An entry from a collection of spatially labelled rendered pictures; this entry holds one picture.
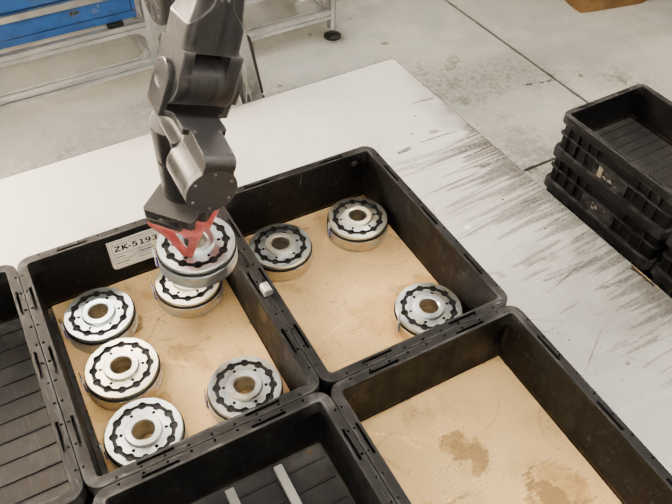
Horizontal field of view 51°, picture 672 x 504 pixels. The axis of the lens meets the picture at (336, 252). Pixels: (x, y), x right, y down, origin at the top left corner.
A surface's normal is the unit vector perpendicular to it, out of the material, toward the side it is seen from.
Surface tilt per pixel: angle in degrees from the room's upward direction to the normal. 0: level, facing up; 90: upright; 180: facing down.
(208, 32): 85
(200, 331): 0
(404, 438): 0
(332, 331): 0
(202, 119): 22
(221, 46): 85
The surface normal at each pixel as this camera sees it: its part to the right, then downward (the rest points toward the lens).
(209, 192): 0.48, 0.69
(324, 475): 0.02, -0.69
